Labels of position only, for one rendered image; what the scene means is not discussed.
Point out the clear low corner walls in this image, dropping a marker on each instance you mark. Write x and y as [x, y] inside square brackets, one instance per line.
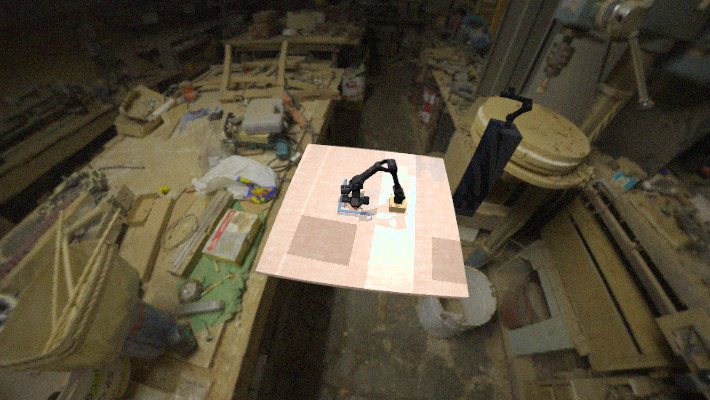
[352, 215]

